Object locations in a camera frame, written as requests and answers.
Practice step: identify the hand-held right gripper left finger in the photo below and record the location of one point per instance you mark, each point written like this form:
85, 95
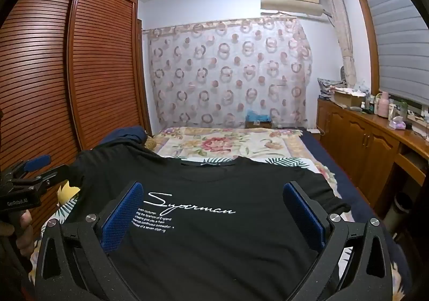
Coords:
122, 217

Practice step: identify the pink tissue box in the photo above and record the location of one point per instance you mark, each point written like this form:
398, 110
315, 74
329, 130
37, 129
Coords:
397, 123

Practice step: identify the person's left hand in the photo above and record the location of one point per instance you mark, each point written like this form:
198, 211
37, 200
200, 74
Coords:
22, 230

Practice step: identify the navy folded garment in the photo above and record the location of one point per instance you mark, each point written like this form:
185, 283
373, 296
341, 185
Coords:
124, 135

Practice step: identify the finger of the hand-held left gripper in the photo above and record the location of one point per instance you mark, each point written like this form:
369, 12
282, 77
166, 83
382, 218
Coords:
50, 176
37, 162

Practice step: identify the wooden sideboard cabinet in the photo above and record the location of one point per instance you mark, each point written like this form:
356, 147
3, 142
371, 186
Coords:
362, 140

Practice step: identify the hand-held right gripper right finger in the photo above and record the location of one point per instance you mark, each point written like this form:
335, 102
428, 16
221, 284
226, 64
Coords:
303, 217

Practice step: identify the navy mattress sheet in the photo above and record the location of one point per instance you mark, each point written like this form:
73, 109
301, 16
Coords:
335, 160

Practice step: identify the wooden louvred wardrobe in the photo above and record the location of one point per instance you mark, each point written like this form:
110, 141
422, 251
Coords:
50, 69

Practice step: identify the open cardboard box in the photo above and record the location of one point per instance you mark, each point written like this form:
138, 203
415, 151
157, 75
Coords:
345, 99

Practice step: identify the circle pattern sheer curtain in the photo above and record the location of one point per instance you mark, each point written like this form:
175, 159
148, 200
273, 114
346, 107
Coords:
228, 73

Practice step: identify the grey trash bin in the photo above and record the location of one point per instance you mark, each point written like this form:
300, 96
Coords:
398, 210

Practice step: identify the black printed t-shirt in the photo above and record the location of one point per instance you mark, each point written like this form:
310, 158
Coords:
207, 254

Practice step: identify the pink thermos bottle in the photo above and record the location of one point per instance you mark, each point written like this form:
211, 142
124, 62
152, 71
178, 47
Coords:
383, 103

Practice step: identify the beige tied curtain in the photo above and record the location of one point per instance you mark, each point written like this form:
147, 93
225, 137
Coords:
343, 36

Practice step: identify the grey window blind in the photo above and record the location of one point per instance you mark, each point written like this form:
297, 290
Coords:
398, 36

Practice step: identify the small cardboard box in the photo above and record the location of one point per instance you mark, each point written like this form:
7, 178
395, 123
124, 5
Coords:
258, 124

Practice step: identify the yellow plush toy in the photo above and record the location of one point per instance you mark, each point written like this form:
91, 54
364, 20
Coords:
68, 192

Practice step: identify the leaf print bedsheet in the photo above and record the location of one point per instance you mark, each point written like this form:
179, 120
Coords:
288, 162

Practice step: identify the blue cloth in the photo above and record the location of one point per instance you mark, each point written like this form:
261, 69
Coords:
257, 116

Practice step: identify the floral blanket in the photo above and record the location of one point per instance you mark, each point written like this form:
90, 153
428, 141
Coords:
214, 143

